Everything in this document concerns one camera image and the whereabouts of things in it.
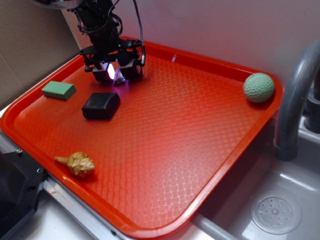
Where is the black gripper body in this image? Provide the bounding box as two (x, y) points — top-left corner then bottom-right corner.
(79, 39), (146, 70)

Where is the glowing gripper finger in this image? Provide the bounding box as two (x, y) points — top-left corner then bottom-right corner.
(84, 62), (115, 83)
(119, 59), (143, 80)

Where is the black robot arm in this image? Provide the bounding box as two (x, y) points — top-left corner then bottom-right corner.
(69, 0), (146, 83)

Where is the black square block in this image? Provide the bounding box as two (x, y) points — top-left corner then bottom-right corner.
(81, 92), (121, 120)

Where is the green rectangular block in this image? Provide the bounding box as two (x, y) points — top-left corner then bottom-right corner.
(41, 81), (77, 101)

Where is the brown cardboard panel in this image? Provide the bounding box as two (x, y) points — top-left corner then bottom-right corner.
(0, 0), (79, 109)

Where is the red plastic tray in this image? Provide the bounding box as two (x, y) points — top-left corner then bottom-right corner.
(0, 42), (283, 239)

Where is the tan conch seashell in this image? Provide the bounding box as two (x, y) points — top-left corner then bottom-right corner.
(54, 152), (95, 178)

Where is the green golf ball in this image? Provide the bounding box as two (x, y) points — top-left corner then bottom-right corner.
(243, 72), (275, 103)

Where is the grey toy faucet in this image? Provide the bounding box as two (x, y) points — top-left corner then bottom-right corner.
(273, 40), (320, 161)

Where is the grey toy sink basin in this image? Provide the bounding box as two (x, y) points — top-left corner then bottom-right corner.
(192, 122), (320, 240)

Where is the sink drain strainer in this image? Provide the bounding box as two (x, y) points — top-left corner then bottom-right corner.
(250, 191), (302, 235)

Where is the braided grey cable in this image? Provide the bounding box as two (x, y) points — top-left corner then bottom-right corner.
(131, 0), (145, 46)

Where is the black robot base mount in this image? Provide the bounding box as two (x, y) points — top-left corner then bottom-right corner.
(0, 149), (47, 240)

